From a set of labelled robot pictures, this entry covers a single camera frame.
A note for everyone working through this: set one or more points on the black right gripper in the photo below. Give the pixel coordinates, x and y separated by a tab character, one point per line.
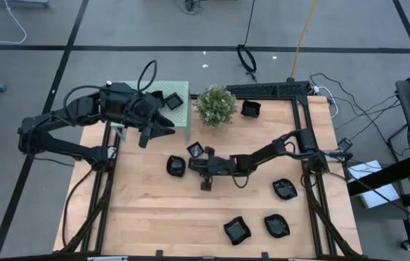
222	166

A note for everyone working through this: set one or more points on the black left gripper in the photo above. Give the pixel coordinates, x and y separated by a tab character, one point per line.
121	105

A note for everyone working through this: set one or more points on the black small square mini plate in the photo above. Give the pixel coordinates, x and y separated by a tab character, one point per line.
195	149
173	100

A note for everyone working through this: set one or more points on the black oval mini plate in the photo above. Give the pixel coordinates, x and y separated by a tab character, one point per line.
176	166

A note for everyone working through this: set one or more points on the black wavy square mini plate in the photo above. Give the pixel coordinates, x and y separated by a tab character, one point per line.
237	230

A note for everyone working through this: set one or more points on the black deep square mini plate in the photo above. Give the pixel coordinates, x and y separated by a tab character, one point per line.
251	108

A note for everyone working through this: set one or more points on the black leaf-shaped mini plate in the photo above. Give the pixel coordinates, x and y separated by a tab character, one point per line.
276	225
284	189

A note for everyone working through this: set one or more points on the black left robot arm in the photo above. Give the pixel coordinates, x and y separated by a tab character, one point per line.
63	146

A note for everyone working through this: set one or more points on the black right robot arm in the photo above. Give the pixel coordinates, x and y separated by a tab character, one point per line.
262	154

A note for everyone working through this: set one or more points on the mint green perforated side table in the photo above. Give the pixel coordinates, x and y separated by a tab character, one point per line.
181	116

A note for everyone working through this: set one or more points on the green potted plant black pot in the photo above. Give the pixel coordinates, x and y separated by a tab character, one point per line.
215	107

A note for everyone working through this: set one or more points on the black edge clamp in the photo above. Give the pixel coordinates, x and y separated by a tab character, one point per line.
262	256
159	254

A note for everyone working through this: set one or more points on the small black box device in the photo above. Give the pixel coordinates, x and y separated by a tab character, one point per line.
344	145

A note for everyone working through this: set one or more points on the white box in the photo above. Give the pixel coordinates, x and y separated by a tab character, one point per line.
379	195

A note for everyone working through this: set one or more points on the black desk crossbar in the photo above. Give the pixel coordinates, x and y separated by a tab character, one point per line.
382	176

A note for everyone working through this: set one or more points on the grey metal cart base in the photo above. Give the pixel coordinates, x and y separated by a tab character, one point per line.
17	3

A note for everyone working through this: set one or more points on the black caster wheel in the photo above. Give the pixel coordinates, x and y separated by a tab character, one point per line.
406	245

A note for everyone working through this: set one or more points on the black metal rig frame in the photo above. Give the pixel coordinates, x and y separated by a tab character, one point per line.
262	90

